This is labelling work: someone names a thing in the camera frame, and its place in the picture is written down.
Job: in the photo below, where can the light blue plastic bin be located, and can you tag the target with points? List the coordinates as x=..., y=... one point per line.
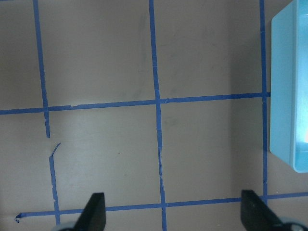
x=289, y=85

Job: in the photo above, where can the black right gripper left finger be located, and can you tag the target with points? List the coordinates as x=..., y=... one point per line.
x=93, y=217

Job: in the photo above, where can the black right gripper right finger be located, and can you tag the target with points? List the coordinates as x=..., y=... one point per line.
x=255, y=214

